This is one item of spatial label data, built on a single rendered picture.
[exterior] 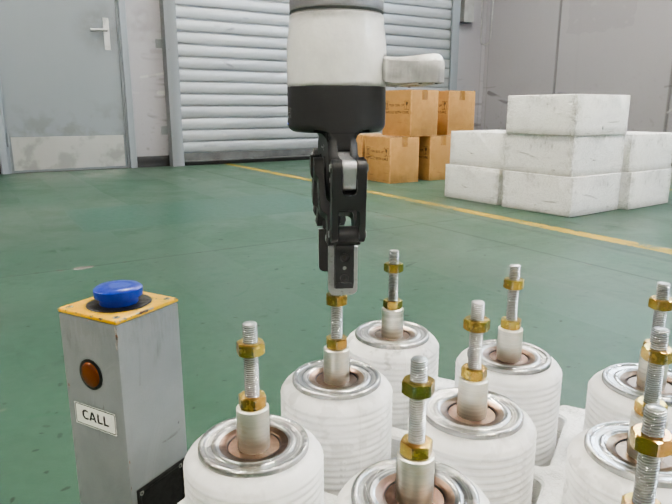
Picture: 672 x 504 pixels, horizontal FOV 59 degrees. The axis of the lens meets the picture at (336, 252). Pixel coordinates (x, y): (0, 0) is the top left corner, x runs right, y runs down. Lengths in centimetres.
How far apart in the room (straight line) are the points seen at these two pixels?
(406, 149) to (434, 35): 294
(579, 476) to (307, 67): 33
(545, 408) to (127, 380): 36
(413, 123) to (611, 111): 143
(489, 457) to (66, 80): 496
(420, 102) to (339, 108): 365
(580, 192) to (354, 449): 252
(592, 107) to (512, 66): 419
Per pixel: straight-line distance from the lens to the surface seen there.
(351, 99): 44
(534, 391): 56
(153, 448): 57
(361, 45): 44
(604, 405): 55
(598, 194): 307
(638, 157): 328
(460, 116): 435
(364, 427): 50
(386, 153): 398
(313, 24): 45
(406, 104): 406
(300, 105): 45
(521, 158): 305
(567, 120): 289
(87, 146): 526
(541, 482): 55
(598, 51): 645
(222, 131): 551
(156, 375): 55
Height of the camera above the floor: 48
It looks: 13 degrees down
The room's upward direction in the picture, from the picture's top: straight up
